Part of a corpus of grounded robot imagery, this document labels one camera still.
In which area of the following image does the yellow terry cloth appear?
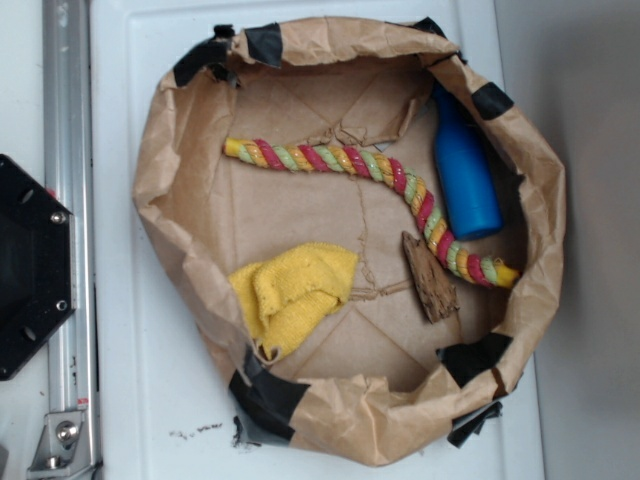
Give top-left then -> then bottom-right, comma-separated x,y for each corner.
228,242 -> 359,363

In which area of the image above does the brown paper bag basin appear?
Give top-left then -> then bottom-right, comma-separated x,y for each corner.
133,17 -> 566,466

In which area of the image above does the brown wood bark piece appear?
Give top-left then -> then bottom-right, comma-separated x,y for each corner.
401,231 -> 459,323

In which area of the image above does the blue plastic bottle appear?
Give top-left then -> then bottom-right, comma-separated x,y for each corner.
432,84 -> 503,240

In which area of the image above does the multicolour twisted rope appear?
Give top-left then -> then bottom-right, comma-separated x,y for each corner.
223,137 -> 522,290

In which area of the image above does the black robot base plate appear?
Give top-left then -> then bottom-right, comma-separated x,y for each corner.
1,155 -> 75,381

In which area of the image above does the aluminium extrusion rail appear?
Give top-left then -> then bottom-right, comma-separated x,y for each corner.
42,1 -> 103,479

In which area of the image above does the metal corner bracket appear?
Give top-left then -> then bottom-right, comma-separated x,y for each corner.
26,410 -> 93,479

